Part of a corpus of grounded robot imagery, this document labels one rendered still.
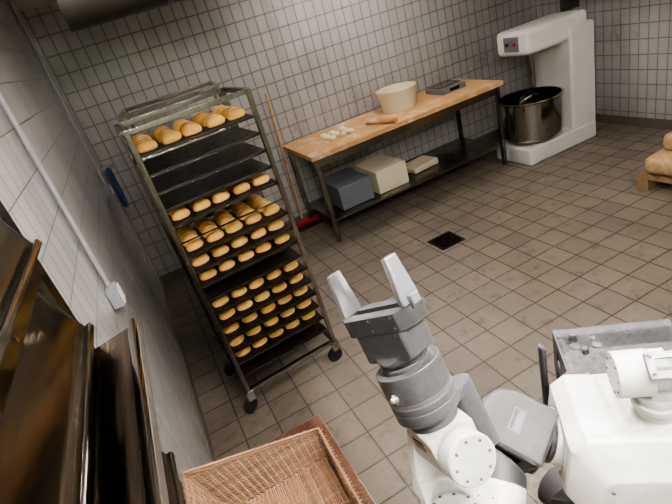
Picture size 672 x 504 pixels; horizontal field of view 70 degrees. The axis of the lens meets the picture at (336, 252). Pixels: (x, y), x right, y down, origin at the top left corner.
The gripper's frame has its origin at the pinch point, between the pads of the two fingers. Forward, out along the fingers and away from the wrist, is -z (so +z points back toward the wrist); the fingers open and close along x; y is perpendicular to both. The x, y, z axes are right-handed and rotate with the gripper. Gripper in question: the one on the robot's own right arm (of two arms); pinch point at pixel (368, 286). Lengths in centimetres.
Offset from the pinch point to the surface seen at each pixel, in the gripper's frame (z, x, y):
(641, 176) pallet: 81, -91, -408
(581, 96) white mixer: 2, -145, -516
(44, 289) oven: -25, -96, 14
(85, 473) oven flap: 11, -51, 31
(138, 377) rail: 4, -70, 11
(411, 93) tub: -77, -239, -379
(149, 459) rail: 14, -48, 22
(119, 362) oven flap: 0, -86, 10
